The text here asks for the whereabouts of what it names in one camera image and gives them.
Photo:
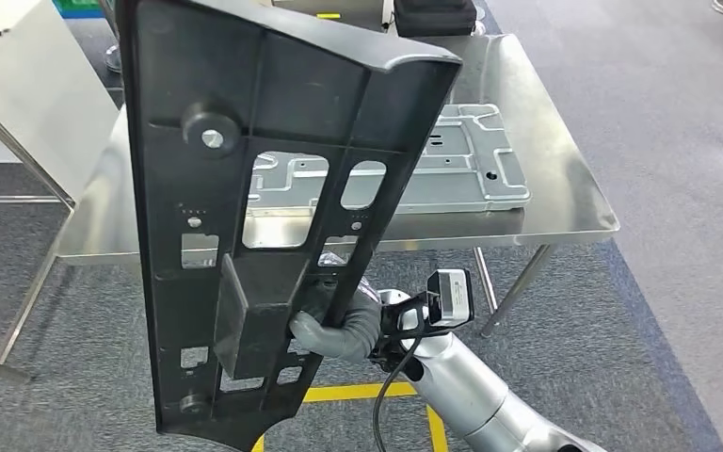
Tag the black plastic plate bracket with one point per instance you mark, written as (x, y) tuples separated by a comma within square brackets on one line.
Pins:
[(311, 87)]

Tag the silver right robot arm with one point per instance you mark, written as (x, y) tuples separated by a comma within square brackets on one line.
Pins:
[(461, 393)]

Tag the stainless steel workbench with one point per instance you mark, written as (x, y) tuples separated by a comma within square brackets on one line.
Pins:
[(555, 187)]

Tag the blue crate shelf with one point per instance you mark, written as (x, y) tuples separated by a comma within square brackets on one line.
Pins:
[(84, 14)]

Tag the grey metal fixture plate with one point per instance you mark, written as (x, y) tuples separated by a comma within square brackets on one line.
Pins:
[(461, 168)]

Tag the black equipment case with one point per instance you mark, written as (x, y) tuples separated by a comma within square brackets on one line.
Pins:
[(436, 22)]

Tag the green plastic crate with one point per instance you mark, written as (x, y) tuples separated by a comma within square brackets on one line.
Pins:
[(78, 5)]

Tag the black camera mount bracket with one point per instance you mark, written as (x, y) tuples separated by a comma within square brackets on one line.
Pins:
[(388, 324)]

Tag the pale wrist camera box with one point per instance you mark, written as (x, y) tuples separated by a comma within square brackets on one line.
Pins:
[(455, 296)]

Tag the white pedestal block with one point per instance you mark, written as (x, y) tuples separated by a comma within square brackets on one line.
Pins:
[(37, 93)]

